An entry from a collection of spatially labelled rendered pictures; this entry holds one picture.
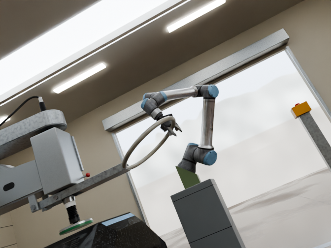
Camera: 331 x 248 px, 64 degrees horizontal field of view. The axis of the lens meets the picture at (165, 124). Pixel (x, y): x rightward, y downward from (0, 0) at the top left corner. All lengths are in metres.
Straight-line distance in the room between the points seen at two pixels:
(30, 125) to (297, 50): 6.26
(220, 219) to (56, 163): 1.40
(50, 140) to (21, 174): 0.29
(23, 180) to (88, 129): 5.68
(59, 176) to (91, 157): 5.57
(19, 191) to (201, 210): 1.42
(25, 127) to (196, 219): 1.55
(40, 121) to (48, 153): 0.25
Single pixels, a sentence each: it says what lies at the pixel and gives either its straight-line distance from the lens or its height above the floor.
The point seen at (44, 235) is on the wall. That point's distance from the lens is 8.28.
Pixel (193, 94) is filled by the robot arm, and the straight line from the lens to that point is 2.45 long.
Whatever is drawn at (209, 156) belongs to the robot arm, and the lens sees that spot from 2.43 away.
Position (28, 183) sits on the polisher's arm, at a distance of 2.02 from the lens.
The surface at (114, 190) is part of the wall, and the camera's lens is 7.09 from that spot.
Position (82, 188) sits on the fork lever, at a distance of 1.87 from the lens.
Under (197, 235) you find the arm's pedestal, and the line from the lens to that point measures 2.46.
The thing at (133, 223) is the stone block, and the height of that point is 0.75.
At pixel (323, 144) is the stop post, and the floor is 0.74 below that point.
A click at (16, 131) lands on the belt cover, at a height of 1.64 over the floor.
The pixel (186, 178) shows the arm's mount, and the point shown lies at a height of 0.93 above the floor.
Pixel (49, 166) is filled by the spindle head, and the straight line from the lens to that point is 1.94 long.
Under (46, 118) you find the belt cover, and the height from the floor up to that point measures 1.64.
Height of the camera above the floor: 0.75
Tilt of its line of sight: 17 degrees up
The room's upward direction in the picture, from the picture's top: 23 degrees counter-clockwise
